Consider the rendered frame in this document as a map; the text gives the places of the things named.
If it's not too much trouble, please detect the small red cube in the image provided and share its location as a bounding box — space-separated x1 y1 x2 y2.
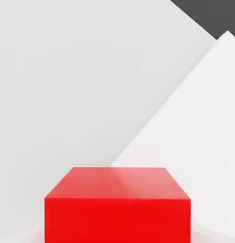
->
44 167 191 243

